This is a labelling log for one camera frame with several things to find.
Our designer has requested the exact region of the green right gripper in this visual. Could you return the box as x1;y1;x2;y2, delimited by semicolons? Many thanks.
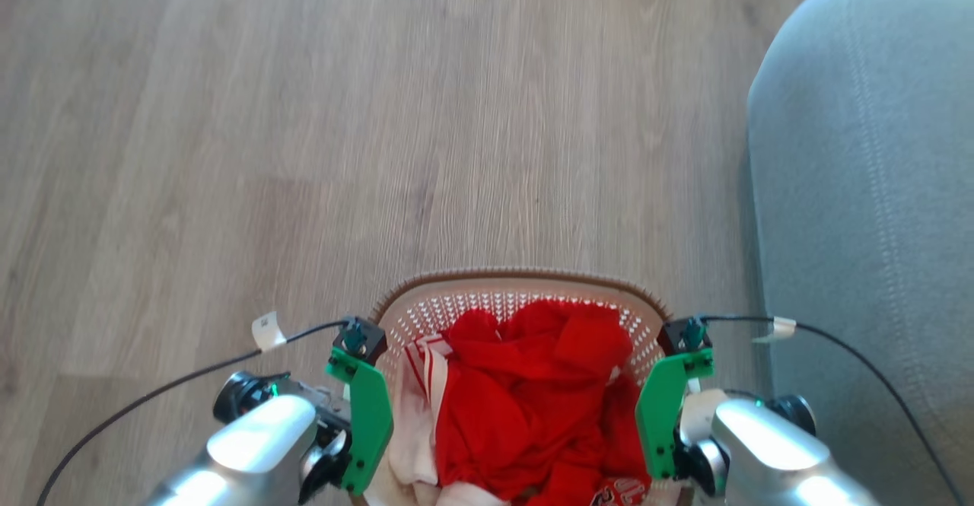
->
635;346;716;482

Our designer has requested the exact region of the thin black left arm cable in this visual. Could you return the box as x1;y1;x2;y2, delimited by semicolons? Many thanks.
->
34;320;351;506

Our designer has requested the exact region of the pink perforated plastic laundry basket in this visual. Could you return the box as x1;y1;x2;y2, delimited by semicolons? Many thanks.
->
364;266;690;506

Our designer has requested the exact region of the white cable tag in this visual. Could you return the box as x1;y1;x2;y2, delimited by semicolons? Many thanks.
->
252;311;288;352
752;317;797;344

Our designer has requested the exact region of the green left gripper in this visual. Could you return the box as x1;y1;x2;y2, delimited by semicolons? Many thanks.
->
325;346;395;495

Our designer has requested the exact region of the white garment with red stripes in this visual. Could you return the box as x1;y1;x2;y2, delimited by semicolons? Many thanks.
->
379;334;512;506

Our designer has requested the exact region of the grey fabric sofa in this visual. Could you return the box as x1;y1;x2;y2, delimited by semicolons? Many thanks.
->
746;0;974;506

